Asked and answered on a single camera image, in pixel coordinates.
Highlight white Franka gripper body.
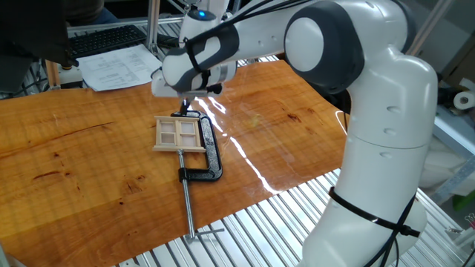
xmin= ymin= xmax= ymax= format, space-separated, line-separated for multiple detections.
xmin=150 ymin=68 xmax=223 ymax=99

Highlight small sliding window sash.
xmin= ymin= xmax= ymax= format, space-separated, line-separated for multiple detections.
xmin=180 ymin=120 xmax=197 ymax=136

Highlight printed paper sheets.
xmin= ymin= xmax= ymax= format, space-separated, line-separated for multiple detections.
xmin=76 ymin=43 xmax=164 ymax=93

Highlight black C-clamp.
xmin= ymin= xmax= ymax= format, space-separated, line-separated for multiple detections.
xmin=170 ymin=109 xmax=226 ymax=242

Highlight black computer keyboard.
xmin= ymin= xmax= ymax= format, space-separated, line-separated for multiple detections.
xmin=68 ymin=24 xmax=148 ymax=60

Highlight small white box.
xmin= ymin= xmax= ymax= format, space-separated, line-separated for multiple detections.
xmin=57 ymin=65 xmax=85 ymax=89

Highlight seated person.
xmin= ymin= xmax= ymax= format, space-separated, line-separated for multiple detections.
xmin=62 ymin=0 xmax=122 ymax=27

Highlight glossy wood-grain mat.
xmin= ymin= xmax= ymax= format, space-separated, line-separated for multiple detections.
xmin=0 ymin=59 xmax=350 ymax=267

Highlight black monitor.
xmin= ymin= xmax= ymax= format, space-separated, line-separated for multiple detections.
xmin=0 ymin=0 xmax=80 ymax=93

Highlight white toilet paper roll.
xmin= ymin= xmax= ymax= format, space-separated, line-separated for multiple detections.
xmin=453 ymin=90 xmax=475 ymax=111

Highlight green plastic object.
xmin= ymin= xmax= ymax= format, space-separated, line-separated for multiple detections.
xmin=451 ymin=191 xmax=475 ymax=211

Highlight miniature wooden window frame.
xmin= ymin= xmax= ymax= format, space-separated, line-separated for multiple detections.
xmin=151 ymin=115 xmax=207 ymax=154

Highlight aluminium profile post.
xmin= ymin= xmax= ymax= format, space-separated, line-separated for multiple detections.
xmin=145 ymin=0 xmax=162 ymax=56

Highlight black cable strap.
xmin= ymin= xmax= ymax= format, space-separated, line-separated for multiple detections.
xmin=328 ymin=186 xmax=421 ymax=267

